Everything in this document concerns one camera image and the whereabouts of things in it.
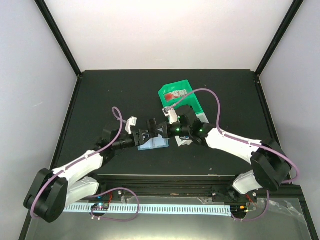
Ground slotted white cable duct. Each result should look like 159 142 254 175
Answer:
64 202 231 217

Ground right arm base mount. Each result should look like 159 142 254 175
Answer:
210 185 258 204

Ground black aluminium frame rail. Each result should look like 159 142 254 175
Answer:
37 174 305 198

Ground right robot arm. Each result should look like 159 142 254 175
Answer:
157 105 292 202

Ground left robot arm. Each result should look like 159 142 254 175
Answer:
23 128 159 223

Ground frame post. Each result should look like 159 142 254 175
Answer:
255 0 304 77
34 0 82 77

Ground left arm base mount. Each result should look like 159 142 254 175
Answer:
85 187 126 200

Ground black VIP card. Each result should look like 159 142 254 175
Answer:
146 118 159 138

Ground left rear frame post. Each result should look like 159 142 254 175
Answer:
34 0 82 77

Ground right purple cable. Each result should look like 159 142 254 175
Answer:
167 88 300 222

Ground red and white cards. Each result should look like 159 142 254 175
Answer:
164 89 188 102

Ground light blue card holder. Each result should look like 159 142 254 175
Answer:
138 136 169 151

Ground right rear frame post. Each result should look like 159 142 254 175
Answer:
255 0 304 77

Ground white plastic bin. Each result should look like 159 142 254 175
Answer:
174 112 211 148

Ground green plastic bin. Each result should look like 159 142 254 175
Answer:
158 79 204 115

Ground clear plastic sheet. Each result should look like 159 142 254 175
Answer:
24 198 313 240

